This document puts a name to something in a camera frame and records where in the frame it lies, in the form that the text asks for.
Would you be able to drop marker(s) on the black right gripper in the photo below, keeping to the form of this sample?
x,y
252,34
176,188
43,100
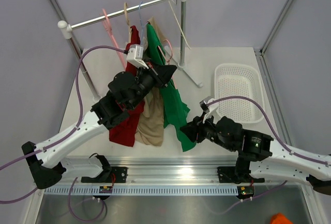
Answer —
x,y
191,130

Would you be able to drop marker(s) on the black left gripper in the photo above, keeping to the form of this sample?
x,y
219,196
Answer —
x,y
162,75

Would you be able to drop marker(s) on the green t shirt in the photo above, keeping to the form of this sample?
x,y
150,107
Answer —
x,y
175,111

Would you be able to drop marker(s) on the beige t shirt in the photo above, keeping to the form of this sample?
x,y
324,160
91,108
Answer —
x,y
150,126

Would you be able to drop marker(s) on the blue wire hanger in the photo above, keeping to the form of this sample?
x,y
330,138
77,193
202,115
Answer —
x,y
141,22

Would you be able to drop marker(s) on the red t shirt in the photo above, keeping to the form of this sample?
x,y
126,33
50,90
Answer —
x,y
124,133

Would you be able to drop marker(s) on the beige wooden hanger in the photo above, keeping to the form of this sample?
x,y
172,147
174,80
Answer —
x,y
127,21

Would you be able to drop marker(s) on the pink wire hanger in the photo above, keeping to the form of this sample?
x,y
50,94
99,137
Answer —
x,y
166,51

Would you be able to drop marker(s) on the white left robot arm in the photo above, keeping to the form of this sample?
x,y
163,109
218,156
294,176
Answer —
x,y
47,160

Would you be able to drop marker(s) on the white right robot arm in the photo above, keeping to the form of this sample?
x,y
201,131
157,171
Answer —
x,y
259,156

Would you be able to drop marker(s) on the thick pink plastic hanger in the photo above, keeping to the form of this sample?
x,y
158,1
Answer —
x,y
107,26

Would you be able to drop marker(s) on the white perforated plastic basket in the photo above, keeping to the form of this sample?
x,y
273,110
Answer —
x,y
232,79

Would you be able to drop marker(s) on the orange cloth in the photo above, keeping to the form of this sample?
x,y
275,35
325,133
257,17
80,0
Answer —
x,y
279,218

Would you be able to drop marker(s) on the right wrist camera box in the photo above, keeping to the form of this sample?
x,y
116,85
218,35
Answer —
x,y
207,109

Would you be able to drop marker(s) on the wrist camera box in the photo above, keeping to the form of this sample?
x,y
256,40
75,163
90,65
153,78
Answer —
x,y
135,56
207,109

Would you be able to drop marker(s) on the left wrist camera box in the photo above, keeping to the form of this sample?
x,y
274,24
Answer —
x,y
135,56

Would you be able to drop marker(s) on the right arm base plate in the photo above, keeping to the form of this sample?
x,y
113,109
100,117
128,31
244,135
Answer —
x,y
226,174

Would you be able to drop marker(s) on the white slotted cable duct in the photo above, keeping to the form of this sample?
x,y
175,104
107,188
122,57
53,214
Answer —
x,y
123,190

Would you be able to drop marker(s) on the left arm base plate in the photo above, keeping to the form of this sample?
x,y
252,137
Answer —
x,y
117,173

